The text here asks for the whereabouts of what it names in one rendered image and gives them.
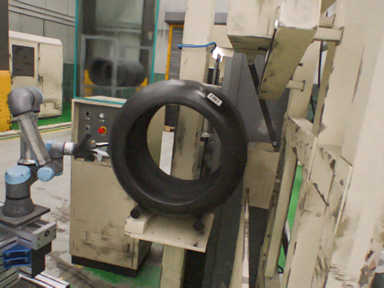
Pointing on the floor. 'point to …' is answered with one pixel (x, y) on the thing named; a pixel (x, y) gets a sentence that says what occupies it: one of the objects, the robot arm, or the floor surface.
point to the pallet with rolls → (170, 117)
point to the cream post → (188, 122)
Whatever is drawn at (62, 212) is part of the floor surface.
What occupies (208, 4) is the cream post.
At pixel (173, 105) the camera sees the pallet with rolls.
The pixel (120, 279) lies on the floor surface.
